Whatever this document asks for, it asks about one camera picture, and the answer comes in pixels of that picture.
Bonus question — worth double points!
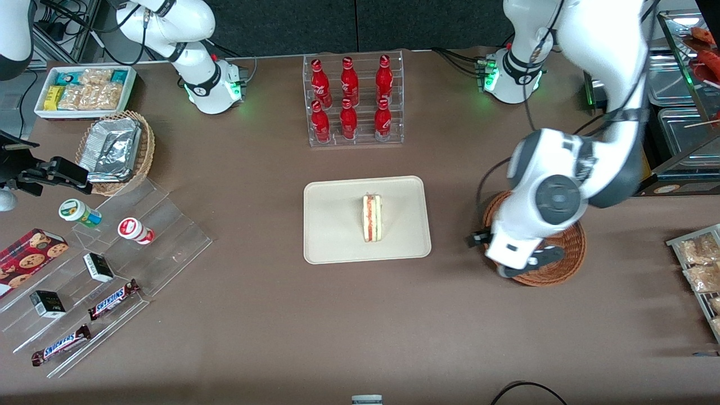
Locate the black floor cable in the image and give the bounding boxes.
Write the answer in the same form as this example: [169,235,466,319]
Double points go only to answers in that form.
[489,381,569,405]

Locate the steel food pan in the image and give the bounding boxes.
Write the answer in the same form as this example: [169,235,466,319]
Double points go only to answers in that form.
[647,53,701,107]
[657,107,720,158]

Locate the brown wicker basket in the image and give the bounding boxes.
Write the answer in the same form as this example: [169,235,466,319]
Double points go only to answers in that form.
[483,190,587,287]

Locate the triangle sandwich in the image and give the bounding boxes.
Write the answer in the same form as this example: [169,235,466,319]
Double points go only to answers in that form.
[362,193,384,244]

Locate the red tartan cookie box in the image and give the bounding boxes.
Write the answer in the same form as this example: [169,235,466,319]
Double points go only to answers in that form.
[0,228,69,299]

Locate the white snack bin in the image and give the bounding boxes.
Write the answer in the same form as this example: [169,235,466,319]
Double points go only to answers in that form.
[34,65,137,120]

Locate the Snickers chocolate bar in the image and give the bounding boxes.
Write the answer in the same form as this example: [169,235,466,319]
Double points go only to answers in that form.
[87,278,141,321]
[31,325,92,367]

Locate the black base cable bundle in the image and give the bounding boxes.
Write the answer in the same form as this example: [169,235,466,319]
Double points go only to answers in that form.
[432,48,485,78]

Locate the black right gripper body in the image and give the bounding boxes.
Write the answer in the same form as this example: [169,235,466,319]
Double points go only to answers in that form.
[0,130,41,189]

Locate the black food warmer case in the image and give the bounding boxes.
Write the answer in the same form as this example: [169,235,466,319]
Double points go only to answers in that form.
[584,8,720,197]

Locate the red cola bottle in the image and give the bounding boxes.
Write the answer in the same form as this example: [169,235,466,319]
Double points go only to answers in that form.
[374,98,393,141]
[310,58,331,105]
[340,98,358,140]
[311,100,331,143]
[376,54,394,101]
[340,56,359,102]

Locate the foil-wrapped pack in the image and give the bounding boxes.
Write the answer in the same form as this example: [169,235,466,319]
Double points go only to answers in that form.
[79,117,142,183]

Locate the clear acrylic bottle rack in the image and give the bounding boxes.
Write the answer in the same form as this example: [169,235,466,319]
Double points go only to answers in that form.
[302,49,406,148]

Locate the clear cracker bag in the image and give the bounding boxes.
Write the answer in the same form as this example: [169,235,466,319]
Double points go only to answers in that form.
[58,84,91,110]
[87,83,124,110]
[79,67,113,86]

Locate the cream plastic tray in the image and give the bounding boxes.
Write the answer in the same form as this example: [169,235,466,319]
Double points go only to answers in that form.
[303,175,432,265]

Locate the small black carton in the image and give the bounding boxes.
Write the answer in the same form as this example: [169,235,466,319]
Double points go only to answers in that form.
[83,253,115,283]
[29,290,67,319]

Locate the green-lid white jar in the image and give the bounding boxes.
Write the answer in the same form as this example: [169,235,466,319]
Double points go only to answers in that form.
[58,199,103,228]

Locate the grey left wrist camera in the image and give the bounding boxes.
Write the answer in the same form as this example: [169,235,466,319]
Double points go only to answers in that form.
[498,246,565,280]

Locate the light wicker basket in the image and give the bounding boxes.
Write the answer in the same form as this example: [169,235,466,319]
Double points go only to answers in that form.
[75,110,156,196]

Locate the clear snack bag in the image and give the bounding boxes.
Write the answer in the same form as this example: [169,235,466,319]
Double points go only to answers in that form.
[677,233,720,266]
[683,263,720,294]

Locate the grey wire rack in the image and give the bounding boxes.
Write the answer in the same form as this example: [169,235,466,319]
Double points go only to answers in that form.
[665,224,720,344]

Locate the clear acrylic stepped display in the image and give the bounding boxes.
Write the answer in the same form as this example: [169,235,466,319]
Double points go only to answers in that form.
[0,177,213,379]

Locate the red-lid white jar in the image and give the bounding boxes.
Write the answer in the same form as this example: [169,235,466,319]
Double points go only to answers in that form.
[118,217,155,245]

